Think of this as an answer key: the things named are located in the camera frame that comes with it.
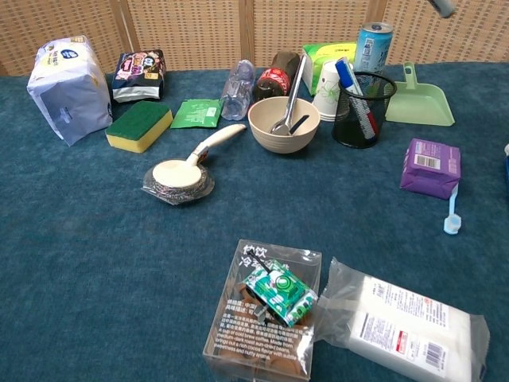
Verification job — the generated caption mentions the white black marker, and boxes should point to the white black marker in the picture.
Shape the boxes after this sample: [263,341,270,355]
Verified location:
[427,0,457,19]

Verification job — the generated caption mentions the black mesh pen holder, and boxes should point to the black mesh pen holder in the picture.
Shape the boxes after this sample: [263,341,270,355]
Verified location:
[332,70,398,149]

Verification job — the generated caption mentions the blue marker pen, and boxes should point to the blue marker pen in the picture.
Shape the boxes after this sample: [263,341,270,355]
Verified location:
[334,57,379,140]

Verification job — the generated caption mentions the beige bowl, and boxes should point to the beige bowl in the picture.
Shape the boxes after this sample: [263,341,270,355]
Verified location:
[247,96,321,154]

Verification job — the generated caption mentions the green foil sachet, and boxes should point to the green foil sachet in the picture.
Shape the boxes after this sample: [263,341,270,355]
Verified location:
[169,98,223,130]

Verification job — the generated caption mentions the clear empty plastic bottle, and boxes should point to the clear empty plastic bottle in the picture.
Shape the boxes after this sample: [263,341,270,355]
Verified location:
[220,59,256,122]

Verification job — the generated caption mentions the metal spoon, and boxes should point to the metal spoon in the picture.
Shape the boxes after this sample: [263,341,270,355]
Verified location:
[270,53,309,136]

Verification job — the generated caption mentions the green toy tank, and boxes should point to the green toy tank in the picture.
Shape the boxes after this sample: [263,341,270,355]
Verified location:
[242,248,319,328]

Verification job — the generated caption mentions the cola bottle with red label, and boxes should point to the cola bottle with red label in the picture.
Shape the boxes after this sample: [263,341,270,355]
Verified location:
[253,50,301,103]

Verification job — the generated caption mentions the white paper cup stack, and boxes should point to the white paper cup stack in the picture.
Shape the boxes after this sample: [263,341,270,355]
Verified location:
[312,60,346,123]

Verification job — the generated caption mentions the green and yellow sponge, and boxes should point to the green and yellow sponge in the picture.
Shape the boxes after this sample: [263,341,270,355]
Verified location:
[104,99,174,154]

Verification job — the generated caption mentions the clear plastic coffee box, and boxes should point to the clear plastic coffee box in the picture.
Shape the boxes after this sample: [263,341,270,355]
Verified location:
[202,238,322,382]

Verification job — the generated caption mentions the green tissue box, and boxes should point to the green tissue box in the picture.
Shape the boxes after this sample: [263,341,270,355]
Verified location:
[301,41,358,96]

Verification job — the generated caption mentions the black snack bag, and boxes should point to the black snack bag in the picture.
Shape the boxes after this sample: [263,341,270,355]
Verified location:
[111,49,167,103]

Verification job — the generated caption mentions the wicker folding screen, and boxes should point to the wicker folding screen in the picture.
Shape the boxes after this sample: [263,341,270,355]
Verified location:
[0,0,509,76]

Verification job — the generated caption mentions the purple tissue pack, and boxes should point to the purple tissue pack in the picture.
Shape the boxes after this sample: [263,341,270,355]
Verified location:
[399,138,462,201]

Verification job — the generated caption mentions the light blue drink can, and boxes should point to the light blue drink can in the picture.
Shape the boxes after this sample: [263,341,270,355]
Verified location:
[353,21,394,75]

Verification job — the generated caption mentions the light green dustpan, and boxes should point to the light green dustpan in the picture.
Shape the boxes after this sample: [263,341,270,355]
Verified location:
[384,61,456,127]

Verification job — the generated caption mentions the light blue toothbrush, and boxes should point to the light blue toothbrush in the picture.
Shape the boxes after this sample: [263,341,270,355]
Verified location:
[443,183,463,236]

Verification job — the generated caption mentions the white pads in plastic bag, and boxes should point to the white pads in plastic bag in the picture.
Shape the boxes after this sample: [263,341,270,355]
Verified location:
[313,256,491,382]

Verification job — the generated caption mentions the white tissue paper pack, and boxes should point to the white tissue paper pack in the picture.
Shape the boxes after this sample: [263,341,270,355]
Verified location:
[26,34,114,147]

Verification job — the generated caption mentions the steel scrubber with white handle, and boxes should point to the steel scrubber with white handle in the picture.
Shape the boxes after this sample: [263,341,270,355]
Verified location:
[141,123,247,206]

